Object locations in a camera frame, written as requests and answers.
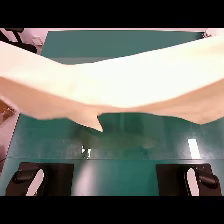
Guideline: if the cream shirt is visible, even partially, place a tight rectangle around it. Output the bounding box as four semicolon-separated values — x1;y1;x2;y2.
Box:
0;33;224;133

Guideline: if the black office chair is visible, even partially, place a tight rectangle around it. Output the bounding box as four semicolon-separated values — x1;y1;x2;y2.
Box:
0;28;38;55

